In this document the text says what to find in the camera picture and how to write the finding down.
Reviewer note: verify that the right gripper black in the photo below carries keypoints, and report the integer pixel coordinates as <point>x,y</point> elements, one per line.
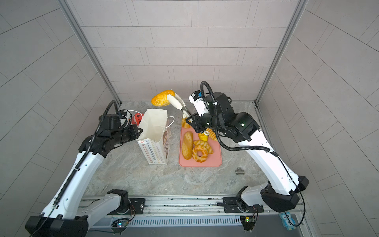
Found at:
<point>197,124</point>

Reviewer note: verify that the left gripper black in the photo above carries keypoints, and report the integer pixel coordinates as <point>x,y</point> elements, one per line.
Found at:
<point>134,135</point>

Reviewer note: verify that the round fake bread bun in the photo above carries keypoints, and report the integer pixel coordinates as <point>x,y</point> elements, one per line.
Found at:
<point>160,100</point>

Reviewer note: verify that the white printed paper bag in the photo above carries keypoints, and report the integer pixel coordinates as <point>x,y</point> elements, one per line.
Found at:
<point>155,139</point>

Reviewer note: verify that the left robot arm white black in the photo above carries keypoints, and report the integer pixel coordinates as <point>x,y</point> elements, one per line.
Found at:
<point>63,217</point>

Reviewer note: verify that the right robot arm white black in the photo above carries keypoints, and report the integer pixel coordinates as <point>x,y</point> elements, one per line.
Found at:
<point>240,132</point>

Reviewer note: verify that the bundt shaped fake bread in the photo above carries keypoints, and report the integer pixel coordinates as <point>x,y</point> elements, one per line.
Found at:
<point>184,124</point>

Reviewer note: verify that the long loaf fake bread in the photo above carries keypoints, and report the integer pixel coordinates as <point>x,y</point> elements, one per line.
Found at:
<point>187,145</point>

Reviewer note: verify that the yellow small fake pastry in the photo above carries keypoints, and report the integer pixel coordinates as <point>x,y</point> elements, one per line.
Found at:
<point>203,136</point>

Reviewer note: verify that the striped twisted fake bread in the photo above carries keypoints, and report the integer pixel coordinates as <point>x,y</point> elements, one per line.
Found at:
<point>212,134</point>

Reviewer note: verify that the braided fake bread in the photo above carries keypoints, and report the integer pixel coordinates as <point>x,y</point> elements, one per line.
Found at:
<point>204,144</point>

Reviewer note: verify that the red shark plush toy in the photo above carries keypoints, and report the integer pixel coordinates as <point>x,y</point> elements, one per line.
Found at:
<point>137,118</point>

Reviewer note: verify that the pink plastic tray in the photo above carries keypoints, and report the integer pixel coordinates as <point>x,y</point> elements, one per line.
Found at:
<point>213,160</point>

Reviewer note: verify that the left green circuit board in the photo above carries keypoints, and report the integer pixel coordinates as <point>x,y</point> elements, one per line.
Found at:
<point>120,223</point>

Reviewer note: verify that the small grey metal fitting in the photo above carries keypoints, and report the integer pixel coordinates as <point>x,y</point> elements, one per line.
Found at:
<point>239,171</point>

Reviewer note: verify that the right circuit board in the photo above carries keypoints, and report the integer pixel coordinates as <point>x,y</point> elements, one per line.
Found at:
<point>248,222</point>

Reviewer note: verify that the blue owl number tag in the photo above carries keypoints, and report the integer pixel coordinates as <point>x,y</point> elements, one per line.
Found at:
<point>287,221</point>

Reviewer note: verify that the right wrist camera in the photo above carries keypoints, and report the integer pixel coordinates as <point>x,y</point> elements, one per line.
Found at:
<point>196,99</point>

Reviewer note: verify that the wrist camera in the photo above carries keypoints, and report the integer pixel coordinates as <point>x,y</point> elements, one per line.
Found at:
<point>196,99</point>
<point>114,122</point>

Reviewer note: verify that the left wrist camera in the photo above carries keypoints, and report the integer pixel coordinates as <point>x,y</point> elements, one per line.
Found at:
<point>114,122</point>

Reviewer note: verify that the ring donut fake bread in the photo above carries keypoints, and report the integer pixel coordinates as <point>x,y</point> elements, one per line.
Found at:
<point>199,153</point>

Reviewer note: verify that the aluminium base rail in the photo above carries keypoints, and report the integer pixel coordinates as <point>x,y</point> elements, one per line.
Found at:
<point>185,211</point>

